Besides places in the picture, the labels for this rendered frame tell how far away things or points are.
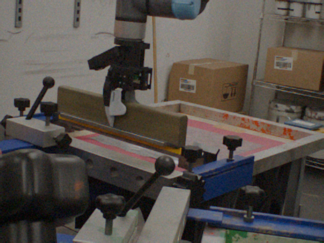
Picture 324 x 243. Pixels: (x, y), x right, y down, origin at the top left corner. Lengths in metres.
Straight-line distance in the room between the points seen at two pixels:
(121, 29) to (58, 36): 2.62
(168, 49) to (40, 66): 1.33
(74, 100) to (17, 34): 2.26
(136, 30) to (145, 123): 0.21
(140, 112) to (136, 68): 0.10
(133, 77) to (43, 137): 0.29
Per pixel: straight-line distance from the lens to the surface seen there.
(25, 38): 3.84
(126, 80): 1.41
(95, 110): 1.51
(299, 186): 2.15
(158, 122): 1.38
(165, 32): 4.83
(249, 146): 1.76
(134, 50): 1.40
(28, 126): 1.27
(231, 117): 2.00
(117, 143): 1.62
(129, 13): 1.39
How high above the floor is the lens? 1.38
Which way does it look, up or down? 12 degrees down
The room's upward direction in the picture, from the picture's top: 5 degrees clockwise
